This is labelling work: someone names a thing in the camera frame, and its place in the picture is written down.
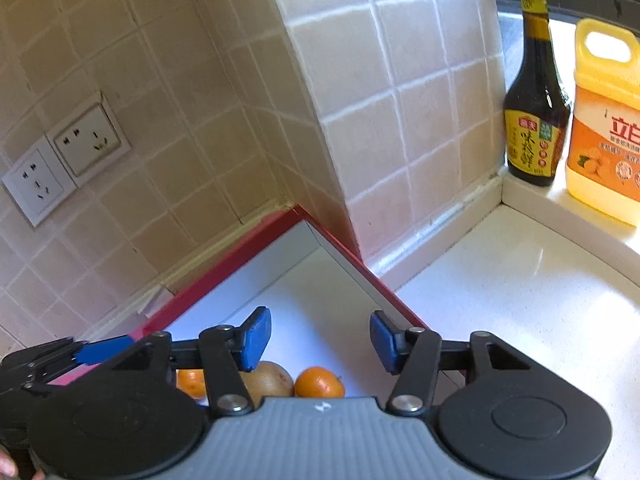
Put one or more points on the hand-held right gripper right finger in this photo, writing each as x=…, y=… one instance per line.
x=382, y=342

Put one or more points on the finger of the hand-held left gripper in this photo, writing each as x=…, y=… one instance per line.
x=35, y=355
x=107, y=350

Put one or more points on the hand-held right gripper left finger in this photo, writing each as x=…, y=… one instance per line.
x=255, y=340

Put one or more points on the large brown kiwi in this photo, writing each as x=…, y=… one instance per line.
x=270, y=382

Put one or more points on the red cardboard box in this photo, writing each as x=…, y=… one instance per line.
x=300, y=285

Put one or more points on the orange mandarin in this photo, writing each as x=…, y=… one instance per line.
x=320, y=384
x=190, y=382

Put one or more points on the white paper scrap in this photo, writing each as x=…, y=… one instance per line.
x=152, y=301

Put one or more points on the dark soy sauce bottle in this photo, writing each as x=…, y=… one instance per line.
x=535, y=100

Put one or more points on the yellow detergent jug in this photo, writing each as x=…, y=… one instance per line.
x=605, y=135

